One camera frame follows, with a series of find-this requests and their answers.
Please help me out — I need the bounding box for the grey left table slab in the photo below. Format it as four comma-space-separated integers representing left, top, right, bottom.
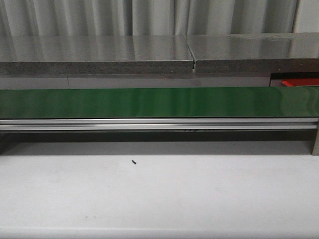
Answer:
0, 36, 193, 75

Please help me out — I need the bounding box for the grey table slab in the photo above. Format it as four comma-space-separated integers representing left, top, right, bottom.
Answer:
186, 32, 319, 74
0, 36, 193, 75

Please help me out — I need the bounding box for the grey right table slab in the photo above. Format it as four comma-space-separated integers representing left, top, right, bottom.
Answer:
186, 32, 319, 74

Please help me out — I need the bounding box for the green conveyor belt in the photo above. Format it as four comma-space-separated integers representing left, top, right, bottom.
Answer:
0, 87, 319, 119

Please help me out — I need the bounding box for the red plastic tray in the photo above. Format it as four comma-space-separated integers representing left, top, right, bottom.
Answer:
281, 78, 319, 87

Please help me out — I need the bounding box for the right conveyor support leg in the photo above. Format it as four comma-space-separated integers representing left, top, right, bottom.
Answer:
310, 121, 319, 156

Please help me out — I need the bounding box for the grey pleated curtain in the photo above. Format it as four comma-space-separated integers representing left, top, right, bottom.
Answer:
0, 0, 299, 36

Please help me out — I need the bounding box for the aluminium conveyor frame rail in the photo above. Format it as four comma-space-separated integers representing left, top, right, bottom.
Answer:
0, 118, 319, 131

